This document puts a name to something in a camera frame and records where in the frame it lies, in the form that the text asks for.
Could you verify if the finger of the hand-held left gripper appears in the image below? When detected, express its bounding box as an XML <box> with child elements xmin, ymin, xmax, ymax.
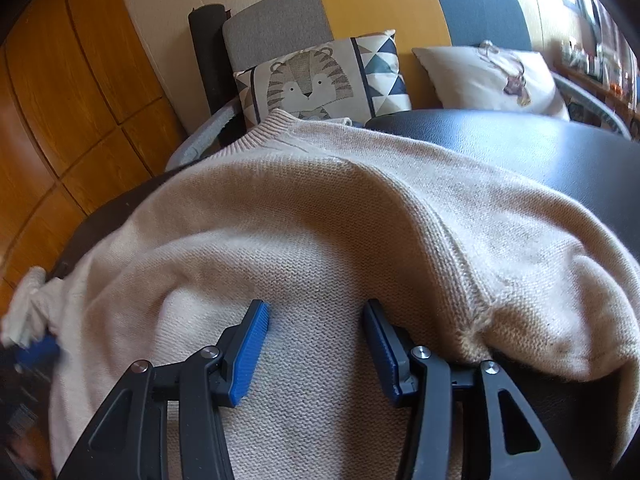
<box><xmin>14</xmin><ymin>336</ymin><xmax>62</xmax><ymax>372</ymax></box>

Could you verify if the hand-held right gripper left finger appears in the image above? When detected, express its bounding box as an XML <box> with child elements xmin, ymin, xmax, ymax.
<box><xmin>57</xmin><ymin>299</ymin><xmax>271</xmax><ymax>480</ymax></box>

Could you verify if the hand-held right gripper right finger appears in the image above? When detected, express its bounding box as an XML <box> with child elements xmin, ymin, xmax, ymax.
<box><xmin>362</xmin><ymin>299</ymin><xmax>573</xmax><ymax>480</ymax></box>

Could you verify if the beige knitted sweater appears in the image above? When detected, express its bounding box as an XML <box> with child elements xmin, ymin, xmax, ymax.
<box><xmin>47</xmin><ymin>109</ymin><xmax>640</xmax><ymax>480</ymax></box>

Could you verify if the white knitted folded sweater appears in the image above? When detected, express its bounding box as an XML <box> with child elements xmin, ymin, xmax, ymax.
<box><xmin>0</xmin><ymin>266</ymin><xmax>66</xmax><ymax>348</ymax></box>

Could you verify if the tiger print cushion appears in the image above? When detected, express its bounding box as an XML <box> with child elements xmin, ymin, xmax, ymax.
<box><xmin>232</xmin><ymin>30</ymin><xmax>413</xmax><ymax>128</ymax></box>

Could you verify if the white deer print cushion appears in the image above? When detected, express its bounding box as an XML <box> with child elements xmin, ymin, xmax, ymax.
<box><xmin>412</xmin><ymin>40</ymin><xmax>571</xmax><ymax>121</ymax></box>

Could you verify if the black rolled mat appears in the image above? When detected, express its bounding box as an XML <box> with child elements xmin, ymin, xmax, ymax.
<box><xmin>187</xmin><ymin>4</ymin><xmax>246</xmax><ymax>133</ymax></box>

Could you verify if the grey yellow blue sofa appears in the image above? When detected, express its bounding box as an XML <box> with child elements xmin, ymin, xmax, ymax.
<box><xmin>165</xmin><ymin>0</ymin><xmax>640</xmax><ymax>171</ymax></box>

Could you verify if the cluttered wooden shelf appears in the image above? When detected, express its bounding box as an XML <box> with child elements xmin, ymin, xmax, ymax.
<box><xmin>557</xmin><ymin>0</ymin><xmax>640</xmax><ymax>141</ymax></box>

